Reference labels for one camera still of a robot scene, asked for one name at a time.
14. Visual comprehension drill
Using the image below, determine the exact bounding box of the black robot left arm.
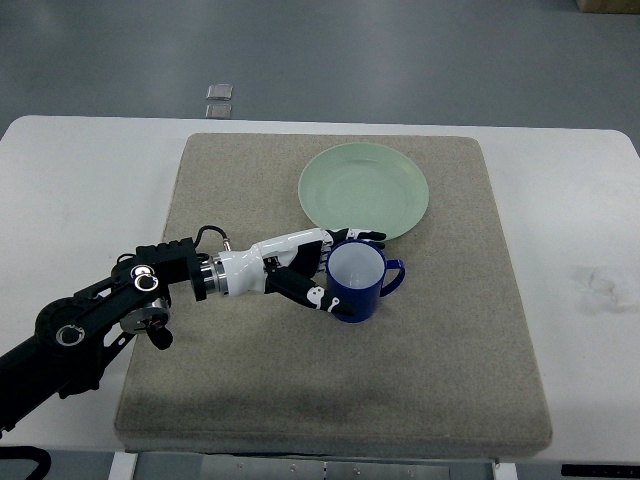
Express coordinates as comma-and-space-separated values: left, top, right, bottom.
1, 237, 227, 432

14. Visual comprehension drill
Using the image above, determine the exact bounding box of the beige felt mat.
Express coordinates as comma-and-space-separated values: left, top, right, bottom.
114, 136, 552, 458

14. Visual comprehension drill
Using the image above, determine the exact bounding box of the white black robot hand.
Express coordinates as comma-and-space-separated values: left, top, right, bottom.
197, 228, 386, 319

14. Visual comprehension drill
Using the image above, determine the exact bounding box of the light green plate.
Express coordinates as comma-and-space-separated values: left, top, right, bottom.
298, 142, 430, 239

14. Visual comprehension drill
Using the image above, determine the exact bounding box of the upper metal floor plate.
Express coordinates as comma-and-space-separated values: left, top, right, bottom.
206, 84, 233, 101

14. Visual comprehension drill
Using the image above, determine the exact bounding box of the blue enamel mug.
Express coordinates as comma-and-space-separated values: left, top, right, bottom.
326, 240, 406, 323

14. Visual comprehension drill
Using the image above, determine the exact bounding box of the cardboard box corner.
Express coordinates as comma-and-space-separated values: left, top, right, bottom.
576, 0, 640, 15

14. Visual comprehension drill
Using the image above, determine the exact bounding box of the metal table frame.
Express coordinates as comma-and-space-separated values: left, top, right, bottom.
107, 452, 519, 479

